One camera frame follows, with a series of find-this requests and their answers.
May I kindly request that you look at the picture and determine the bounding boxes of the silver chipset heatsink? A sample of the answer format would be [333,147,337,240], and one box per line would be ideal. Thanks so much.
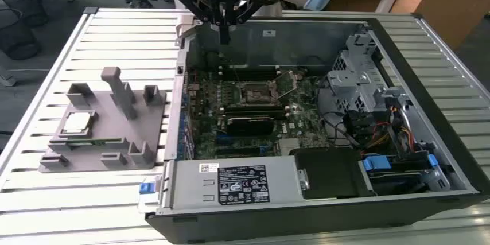
[278,138,301,154]

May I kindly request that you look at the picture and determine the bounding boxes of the silver CPU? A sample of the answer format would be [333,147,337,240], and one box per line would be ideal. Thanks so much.
[63,112,95,134]

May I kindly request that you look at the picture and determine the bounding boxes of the white table foot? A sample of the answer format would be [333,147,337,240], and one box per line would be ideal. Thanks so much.
[0,63,19,87]

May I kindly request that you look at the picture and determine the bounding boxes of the black fan shroud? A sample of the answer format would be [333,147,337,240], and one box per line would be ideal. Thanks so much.
[294,146,375,200]

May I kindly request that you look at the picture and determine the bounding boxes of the grey parts rack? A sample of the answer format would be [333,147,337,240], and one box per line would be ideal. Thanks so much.
[38,66,170,174]

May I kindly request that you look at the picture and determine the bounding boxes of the grey power supply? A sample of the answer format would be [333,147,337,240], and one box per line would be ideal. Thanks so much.
[163,158,310,210]

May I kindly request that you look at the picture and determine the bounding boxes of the black mesh waste bin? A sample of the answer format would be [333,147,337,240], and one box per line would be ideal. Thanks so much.
[0,0,50,28]
[0,9,43,61]

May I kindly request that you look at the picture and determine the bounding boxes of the black PC case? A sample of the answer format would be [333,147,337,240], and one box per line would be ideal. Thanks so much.
[144,12,490,245]

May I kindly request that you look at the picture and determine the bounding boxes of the black RAM slot bank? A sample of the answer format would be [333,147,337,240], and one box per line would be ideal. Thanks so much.
[223,105,290,120]
[218,65,281,81]

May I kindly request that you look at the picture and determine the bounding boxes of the green motherboard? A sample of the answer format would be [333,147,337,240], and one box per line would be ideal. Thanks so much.
[182,65,335,160]

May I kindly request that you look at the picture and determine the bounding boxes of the coloured wire bundle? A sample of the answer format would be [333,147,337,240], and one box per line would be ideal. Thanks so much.
[366,106,418,154]

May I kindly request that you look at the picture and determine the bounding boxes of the green RAM stick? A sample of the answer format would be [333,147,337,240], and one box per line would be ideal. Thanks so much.
[66,139,124,147]

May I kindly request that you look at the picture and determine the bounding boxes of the black expansion slot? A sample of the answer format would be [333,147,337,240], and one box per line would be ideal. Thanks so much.
[215,146,266,156]

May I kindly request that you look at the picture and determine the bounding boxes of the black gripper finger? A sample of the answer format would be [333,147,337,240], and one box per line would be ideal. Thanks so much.
[226,0,278,45]
[175,0,227,45]

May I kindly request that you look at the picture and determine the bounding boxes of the metal drive cage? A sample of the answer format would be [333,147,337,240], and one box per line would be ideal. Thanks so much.
[326,33,413,114]

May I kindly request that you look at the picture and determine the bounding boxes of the CPU socket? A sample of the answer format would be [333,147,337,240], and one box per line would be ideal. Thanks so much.
[238,79,281,108]

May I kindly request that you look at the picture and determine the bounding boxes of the black graphics card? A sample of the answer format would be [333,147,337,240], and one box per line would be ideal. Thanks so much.
[224,115,275,137]

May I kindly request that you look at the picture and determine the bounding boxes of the wooden cabinet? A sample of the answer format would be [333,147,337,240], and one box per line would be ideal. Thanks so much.
[390,0,490,51]

